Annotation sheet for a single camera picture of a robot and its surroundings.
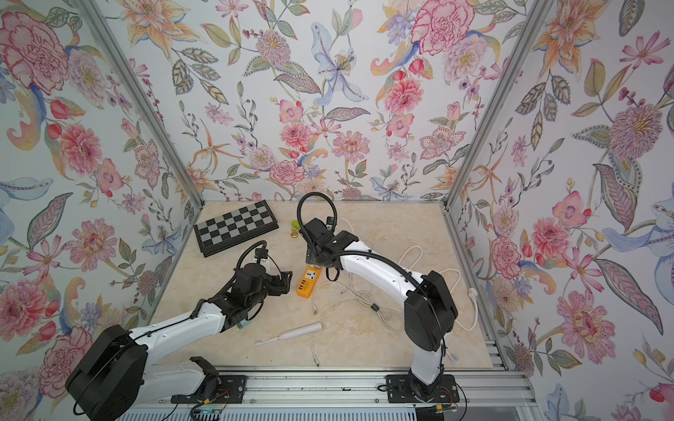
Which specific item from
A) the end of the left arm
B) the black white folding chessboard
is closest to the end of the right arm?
the end of the left arm

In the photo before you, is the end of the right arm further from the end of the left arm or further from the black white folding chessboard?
the black white folding chessboard

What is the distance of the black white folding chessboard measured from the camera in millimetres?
1057
